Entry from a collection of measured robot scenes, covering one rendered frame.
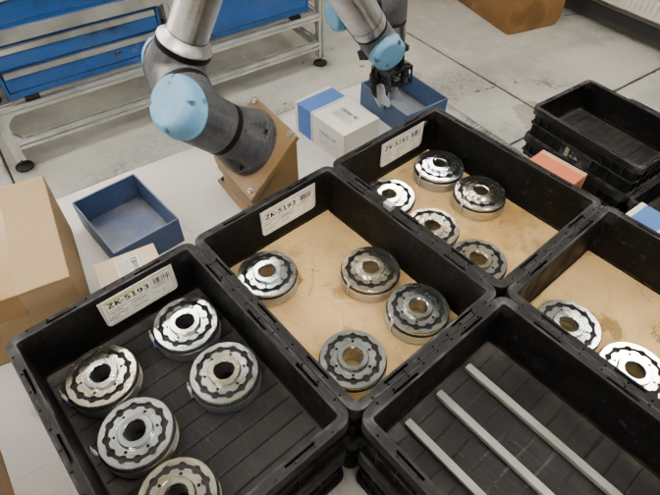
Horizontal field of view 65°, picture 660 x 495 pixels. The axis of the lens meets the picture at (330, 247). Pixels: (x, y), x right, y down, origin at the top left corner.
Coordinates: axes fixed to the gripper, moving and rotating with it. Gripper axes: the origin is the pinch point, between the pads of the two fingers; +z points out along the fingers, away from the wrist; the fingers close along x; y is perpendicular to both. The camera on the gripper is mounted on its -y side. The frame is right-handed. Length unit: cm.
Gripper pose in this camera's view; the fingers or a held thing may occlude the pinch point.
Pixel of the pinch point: (383, 103)
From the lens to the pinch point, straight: 148.9
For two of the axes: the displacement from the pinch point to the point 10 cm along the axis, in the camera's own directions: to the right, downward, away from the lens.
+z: 0.6, 6.3, 7.7
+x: 8.3, -4.6, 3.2
